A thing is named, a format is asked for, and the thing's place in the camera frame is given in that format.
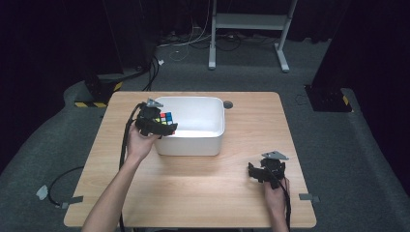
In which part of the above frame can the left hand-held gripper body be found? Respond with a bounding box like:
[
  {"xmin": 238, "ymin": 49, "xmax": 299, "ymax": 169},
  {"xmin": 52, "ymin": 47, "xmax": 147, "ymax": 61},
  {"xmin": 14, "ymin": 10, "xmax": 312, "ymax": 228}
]
[{"xmin": 134, "ymin": 98, "xmax": 166, "ymax": 137}]

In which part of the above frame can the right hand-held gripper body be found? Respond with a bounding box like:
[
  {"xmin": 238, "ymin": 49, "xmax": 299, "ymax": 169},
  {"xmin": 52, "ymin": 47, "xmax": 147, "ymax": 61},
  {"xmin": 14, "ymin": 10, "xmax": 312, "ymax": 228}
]
[{"xmin": 257, "ymin": 150, "xmax": 290, "ymax": 190}]

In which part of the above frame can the multicoloured puzzle cube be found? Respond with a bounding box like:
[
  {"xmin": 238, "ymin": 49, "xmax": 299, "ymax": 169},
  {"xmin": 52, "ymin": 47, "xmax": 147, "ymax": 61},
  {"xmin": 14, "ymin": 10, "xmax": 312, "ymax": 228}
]
[{"xmin": 155, "ymin": 111, "xmax": 174, "ymax": 127}]

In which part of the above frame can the white plastic bin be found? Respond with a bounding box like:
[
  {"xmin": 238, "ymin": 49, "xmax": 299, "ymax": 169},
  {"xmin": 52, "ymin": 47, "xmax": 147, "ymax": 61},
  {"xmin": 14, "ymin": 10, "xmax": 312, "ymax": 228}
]
[{"xmin": 154, "ymin": 96, "xmax": 226, "ymax": 158}]

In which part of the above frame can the person's left hand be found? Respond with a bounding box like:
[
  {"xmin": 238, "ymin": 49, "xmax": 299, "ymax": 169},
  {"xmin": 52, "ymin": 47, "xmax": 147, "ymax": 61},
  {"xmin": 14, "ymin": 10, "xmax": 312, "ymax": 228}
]
[{"xmin": 126, "ymin": 123, "xmax": 161, "ymax": 162}]

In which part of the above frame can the person's right hand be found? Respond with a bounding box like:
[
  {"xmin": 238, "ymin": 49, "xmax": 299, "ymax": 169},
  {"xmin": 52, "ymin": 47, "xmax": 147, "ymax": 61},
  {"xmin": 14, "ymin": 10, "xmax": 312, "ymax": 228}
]
[{"xmin": 263, "ymin": 177, "xmax": 291, "ymax": 216}]

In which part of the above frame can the grey tape strip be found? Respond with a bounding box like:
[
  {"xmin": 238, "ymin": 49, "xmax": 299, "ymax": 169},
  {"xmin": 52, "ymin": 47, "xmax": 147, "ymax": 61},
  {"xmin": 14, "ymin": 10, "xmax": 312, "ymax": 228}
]
[
  {"xmin": 59, "ymin": 195, "xmax": 84, "ymax": 210},
  {"xmin": 298, "ymin": 192, "xmax": 321, "ymax": 204}
]

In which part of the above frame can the black base with yellow stripes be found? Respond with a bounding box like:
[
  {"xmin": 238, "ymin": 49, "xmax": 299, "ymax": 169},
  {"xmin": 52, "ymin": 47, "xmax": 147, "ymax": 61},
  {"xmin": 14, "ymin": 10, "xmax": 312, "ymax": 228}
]
[
  {"xmin": 73, "ymin": 72, "xmax": 125, "ymax": 109},
  {"xmin": 304, "ymin": 84, "xmax": 354, "ymax": 113}
]

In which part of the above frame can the white metal stand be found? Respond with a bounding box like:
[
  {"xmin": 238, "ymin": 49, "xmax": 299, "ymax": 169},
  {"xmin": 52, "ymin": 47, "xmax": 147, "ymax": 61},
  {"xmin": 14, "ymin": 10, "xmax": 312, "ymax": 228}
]
[{"xmin": 207, "ymin": 0, "xmax": 299, "ymax": 73}]

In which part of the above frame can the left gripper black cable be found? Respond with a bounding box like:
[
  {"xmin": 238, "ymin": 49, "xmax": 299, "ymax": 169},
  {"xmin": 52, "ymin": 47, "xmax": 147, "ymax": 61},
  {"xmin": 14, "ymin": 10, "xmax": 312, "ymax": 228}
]
[{"xmin": 118, "ymin": 101, "xmax": 147, "ymax": 232}]

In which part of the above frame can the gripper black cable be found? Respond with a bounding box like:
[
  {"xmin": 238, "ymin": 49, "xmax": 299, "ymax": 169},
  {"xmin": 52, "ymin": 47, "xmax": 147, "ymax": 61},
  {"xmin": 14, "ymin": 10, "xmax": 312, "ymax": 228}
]
[
  {"xmin": 118, "ymin": 101, "xmax": 147, "ymax": 232},
  {"xmin": 270, "ymin": 168, "xmax": 292, "ymax": 232}
]

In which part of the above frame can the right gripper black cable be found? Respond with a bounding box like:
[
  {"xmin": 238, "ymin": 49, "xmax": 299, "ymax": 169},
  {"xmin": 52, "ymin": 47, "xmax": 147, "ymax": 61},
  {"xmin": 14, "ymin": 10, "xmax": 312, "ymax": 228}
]
[{"xmin": 270, "ymin": 168, "xmax": 292, "ymax": 232}]

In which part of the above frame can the white floor cable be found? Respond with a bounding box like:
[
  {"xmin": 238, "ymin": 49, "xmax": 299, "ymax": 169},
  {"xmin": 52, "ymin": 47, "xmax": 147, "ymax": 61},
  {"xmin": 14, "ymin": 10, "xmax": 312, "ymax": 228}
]
[{"xmin": 157, "ymin": 13, "xmax": 215, "ymax": 63}]

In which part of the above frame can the bundle of black floor cables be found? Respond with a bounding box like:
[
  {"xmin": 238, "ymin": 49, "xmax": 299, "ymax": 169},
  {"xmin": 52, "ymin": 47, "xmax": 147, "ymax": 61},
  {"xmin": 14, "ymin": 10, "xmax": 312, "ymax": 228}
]
[{"xmin": 157, "ymin": 28, "xmax": 282, "ymax": 53}]

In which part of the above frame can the black floor cable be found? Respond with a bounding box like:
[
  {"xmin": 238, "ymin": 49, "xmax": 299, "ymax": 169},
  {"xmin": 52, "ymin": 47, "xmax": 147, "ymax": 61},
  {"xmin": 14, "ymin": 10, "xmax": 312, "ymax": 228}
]
[{"xmin": 47, "ymin": 165, "xmax": 85, "ymax": 208}]

